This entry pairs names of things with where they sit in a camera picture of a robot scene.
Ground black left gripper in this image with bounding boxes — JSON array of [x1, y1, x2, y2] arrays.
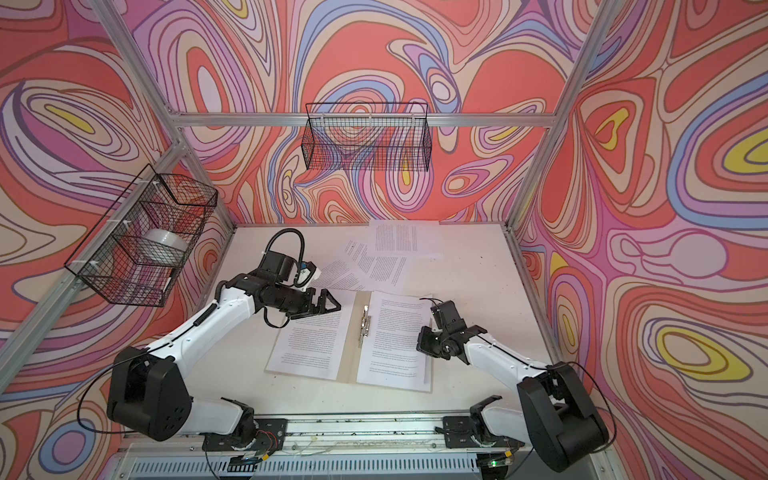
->
[[273, 286, 341, 319]]

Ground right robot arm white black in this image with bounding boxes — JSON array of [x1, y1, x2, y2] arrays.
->
[[417, 326, 610, 472]]

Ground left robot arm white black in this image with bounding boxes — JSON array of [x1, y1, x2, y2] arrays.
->
[[106, 274, 341, 449]]

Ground metal folder fastener clip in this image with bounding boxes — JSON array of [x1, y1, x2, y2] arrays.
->
[[358, 305, 371, 347]]

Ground printed paper sheet front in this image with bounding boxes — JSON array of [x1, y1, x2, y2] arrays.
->
[[312, 240, 410, 294]]

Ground printed paper sheet back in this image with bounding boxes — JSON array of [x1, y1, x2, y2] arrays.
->
[[367, 220, 444, 259]]

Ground silver tape roll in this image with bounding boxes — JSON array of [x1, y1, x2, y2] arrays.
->
[[138, 228, 188, 267]]

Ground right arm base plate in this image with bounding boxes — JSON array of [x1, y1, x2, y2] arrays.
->
[[434, 414, 526, 451]]

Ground aluminium front rail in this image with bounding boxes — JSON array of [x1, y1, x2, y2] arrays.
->
[[104, 412, 619, 479]]

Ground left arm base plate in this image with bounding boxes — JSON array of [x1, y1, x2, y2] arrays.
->
[[202, 413, 288, 452]]

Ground black wire basket back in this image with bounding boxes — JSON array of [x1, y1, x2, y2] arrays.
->
[[301, 101, 433, 172]]

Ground black wire basket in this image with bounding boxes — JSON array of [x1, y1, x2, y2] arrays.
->
[[301, 101, 433, 172], [64, 166, 218, 307]]

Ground black wire basket left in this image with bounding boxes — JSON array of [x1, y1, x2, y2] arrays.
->
[[64, 166, 218, 307]]

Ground aluminium frame post right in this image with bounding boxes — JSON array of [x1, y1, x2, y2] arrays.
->
[[505, 1, 625, 232]]

